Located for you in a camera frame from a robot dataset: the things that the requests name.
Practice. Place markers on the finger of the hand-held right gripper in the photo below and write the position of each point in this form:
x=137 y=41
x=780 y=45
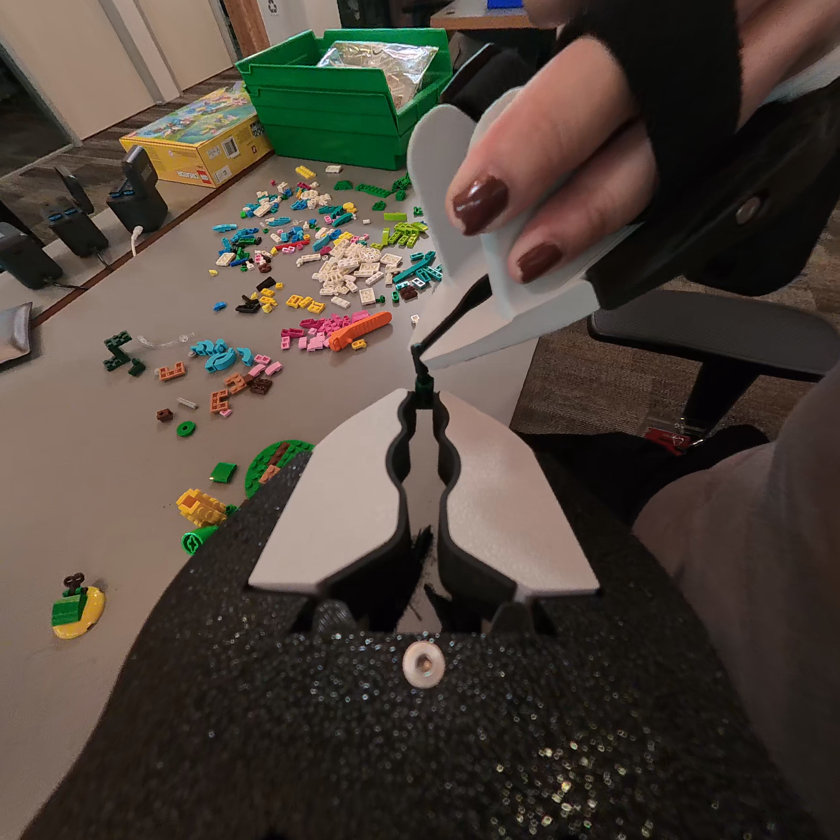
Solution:
x=512 y=334

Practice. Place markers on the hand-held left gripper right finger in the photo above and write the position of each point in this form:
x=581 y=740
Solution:
x=512 y=518

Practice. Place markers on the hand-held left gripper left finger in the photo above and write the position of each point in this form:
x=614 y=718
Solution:
x=341 y=499

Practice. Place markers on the toy brick plant model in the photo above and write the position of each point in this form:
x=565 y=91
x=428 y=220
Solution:
x=282 y=459

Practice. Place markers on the dark green toy stem piece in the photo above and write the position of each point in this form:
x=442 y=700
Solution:
x=423 y=387

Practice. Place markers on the person's right hand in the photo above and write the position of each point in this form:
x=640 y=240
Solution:
x=558 y=164

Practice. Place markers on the green toy tile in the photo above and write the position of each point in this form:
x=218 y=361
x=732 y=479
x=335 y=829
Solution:
x=223 y=472

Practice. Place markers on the brown toy plate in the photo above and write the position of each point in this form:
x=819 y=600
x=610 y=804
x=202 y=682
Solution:
x=260 y=386

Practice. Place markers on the orange brick separator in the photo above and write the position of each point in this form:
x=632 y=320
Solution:
x=358 y=331

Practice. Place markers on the tan notched toy plate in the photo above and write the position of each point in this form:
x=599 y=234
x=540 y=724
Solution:
x=172 y=374
x=216 y=397

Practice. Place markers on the pile of loose toy bricks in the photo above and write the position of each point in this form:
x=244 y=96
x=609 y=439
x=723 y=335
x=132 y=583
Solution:
x=348 y=269

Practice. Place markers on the cluster of light blue bricks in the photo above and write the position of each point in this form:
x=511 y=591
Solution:
x=216 y=354

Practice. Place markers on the clear curved toy tube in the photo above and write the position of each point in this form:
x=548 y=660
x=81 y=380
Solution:
x=164 y=341

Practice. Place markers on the small dark green toy brick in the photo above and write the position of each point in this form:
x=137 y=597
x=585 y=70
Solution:
x=136 y=367

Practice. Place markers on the person's grey sweater torso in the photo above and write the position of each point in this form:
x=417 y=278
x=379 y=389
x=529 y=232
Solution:
x=754 y=558

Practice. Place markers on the small yellow green toy model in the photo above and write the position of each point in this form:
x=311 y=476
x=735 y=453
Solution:
x=75 y=607

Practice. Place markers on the nested green plastic bins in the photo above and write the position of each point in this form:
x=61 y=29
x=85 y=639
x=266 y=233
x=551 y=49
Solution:
x=308 y=111

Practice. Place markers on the silver foil bag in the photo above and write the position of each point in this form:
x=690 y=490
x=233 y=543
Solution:
x=374 y=65

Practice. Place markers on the silver foil pouch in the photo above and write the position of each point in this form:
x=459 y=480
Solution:
x=13 y=334

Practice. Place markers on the yellow toy box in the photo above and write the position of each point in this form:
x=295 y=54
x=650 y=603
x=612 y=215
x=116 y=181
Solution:
x=197 y=144

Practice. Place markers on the black battery charger box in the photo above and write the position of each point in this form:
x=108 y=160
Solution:
x=138 y=190
x=75 y=216
x=26 y=256

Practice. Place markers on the dark green stepped toy bracket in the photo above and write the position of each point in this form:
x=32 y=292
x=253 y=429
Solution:
x=117 y=351

